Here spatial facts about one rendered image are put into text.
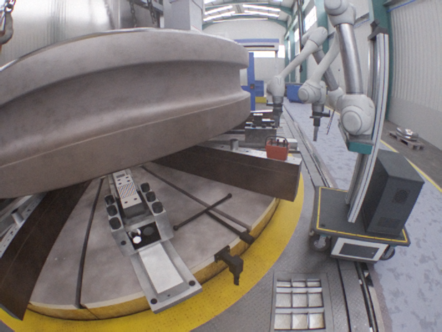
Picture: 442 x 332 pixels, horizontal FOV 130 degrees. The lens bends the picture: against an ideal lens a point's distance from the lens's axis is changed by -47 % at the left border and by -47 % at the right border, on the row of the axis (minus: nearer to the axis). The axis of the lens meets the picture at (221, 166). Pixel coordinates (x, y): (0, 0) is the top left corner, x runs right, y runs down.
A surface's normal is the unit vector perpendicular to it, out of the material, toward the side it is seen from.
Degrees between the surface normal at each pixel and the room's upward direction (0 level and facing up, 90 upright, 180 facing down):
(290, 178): 90
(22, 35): 90
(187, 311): 0
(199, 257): 0
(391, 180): 90
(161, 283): 0
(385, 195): 90
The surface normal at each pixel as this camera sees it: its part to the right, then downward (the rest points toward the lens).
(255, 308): -0.05, -0.90
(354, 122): -0.75, 0.41
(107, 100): 0.57, 0.33
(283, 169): -0.54, 0.39
